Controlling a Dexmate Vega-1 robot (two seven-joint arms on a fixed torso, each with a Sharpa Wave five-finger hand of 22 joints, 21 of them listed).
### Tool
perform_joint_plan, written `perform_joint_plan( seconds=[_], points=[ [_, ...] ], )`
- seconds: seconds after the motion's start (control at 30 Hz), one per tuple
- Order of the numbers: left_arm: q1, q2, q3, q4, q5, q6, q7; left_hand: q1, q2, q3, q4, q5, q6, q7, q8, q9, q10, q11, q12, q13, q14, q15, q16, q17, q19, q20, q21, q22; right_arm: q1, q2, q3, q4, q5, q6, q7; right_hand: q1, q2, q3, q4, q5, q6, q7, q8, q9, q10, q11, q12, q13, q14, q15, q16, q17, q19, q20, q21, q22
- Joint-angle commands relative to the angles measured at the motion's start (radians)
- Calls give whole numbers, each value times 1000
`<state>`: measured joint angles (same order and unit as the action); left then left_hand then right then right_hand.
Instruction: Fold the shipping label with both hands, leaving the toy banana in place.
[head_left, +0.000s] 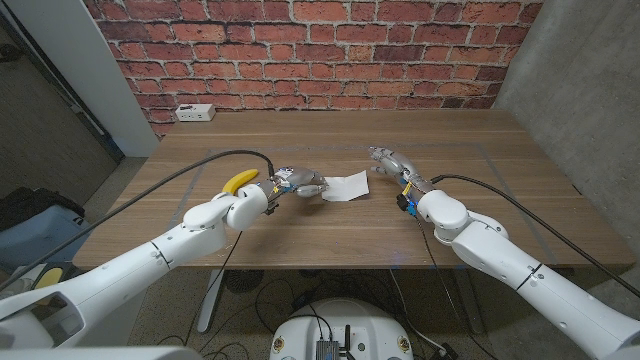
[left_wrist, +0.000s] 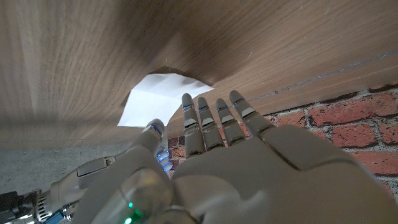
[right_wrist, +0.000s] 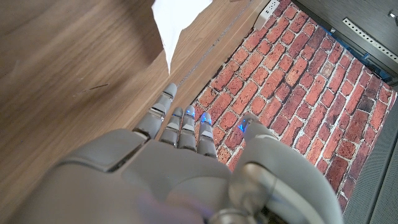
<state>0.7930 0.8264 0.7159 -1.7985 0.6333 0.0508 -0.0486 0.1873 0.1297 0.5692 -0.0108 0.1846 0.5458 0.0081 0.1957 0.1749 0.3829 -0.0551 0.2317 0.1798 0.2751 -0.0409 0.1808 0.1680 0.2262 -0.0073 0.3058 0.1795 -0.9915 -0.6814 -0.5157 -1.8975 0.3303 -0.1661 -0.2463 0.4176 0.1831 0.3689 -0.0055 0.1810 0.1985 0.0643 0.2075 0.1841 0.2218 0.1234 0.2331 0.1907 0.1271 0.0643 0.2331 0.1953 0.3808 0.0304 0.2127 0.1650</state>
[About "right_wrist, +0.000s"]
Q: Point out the white paper shipping label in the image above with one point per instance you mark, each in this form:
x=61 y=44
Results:
x=177 y=21

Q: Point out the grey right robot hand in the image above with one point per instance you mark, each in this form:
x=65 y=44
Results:
x=161 y=174

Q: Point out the white perforated metal strip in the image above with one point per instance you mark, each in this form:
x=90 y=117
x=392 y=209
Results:
x=370 y=40

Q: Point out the red brick printed backdrop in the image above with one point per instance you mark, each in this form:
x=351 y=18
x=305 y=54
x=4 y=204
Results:
x=295 y=87

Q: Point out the white power strip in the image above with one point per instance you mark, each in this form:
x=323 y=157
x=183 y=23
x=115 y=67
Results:
x=266 y=14

